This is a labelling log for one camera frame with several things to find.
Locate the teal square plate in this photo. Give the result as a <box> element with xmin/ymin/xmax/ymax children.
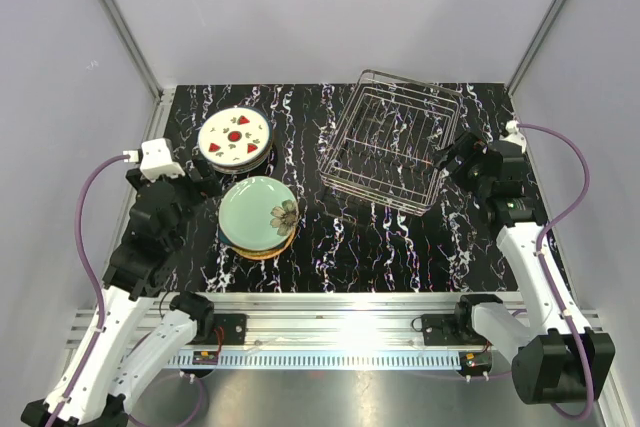
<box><xmin>217</xmin><ymin>228</ymin><xmax>295</xmax><ymax>254</ymax></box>

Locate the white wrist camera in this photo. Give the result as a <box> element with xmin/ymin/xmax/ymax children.
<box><xmin>500</xmin><ymin>120</ymin><xmax>527</xmax><ymax>154</ymax></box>
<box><xmin>122</xmin><ymin>138</ymin><xmax>185</xmax><ymax>182</ymax></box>

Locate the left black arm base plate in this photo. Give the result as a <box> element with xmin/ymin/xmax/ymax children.
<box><xmin>208</xmin><ymin>313</ymin><xmax>248</xmax><ymax>346</ymax></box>

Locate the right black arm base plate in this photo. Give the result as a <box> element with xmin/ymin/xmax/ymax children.
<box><xmin>420</xmin><ymin>314</ymin><xmax>463</xmax><ymax>347</ymax></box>

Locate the white watermelon pattern plate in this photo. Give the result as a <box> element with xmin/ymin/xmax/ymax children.
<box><xmin>197</xmin><ymin>105</ymin><xmax>274</xmax><ymax>167</ymax></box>

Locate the right aluminium frame post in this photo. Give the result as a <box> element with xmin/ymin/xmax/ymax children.
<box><xmin>506</xmin><ymin>0</ymin><xmax>568</xmax><ymax>96</ymax></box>

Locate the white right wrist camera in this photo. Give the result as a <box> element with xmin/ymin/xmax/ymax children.
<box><xmin>500</xmin><ymin>120</ymin><xmax>527</xmax><ymax>154</ymax></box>

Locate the aluminium frame post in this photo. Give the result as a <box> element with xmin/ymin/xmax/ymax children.
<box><xmin>506</xmin><ymin>0</ymin><xmax>568</xmax><ymax>96</ymax></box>
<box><xmin>72</xmin><ymin>0</ymin><xmax>176</xmax><ymax>121</ymax></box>

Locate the mint green flower plate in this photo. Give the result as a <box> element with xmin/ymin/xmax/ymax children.
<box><xmin>218</xmin><ymin>176</ymin><xmax>299</xmax><ymax>230</ymax></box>

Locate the metal wire dish rack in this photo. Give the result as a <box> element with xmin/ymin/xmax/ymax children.
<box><xmin>319</xmin><ymin>69</ymin><xmax>463</xmax><ymax>216</ymax></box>

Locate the right small circuit board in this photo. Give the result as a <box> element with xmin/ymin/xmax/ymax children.
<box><xmin>460</xmin><ymin>350</ymin><xmax>493</xmax><ymax>371</ymax></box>

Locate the aluminium mounting rail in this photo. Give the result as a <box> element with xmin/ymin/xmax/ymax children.
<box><xmin>67</xmin><ymin>291</ymin><xmax>609</xmax><ymax>348</ymax></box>

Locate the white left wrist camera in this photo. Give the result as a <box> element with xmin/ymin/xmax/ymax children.
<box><xmin>122</xmin><ymin>138</ymin><xmax>185</xmax><ymax>182</ymax></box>

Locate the small circuit board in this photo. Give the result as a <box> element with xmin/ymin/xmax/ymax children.
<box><xmin>460</xmin><ymin>350</ymin><xmax>493</xmax><ymax>371</ymax></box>
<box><xmin>193</xmin><ymin>351</ymin><xmax>219</xmax><ymax>366</ymax></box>

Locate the left aluminium frame post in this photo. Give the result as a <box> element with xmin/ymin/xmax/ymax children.
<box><xmin>72</xmin><ymin>0</ymin><xmax>176</xmax><ymax>121</ymax></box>

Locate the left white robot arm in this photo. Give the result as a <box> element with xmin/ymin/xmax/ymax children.
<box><xmin>21</xmin><ymin>147</ymin><xmax>215</xmax><ymax>426</ymax></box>

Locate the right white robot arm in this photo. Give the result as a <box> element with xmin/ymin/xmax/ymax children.
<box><xmin>435</xmin><ymin>132</ymin><xmax>615</xmax><ymax>408</ymax></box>

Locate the yellow woven pattern plate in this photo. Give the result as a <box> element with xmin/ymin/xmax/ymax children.
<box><xmin>220</xmin><ymin>216</ymin><xmax>298</xmax><ymax>260</ymax></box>

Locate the white slotted cable duct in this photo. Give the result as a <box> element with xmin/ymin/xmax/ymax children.
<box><xmin>166</xmin><ymin>349</ymin><xmax>461</xmax><ymax>371</ymax></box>

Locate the left small circuit board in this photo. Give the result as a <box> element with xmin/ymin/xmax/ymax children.
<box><xmin>193</xmin><ymin>351</ymin><xmax>219</xmax><ymax>366</ymax></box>

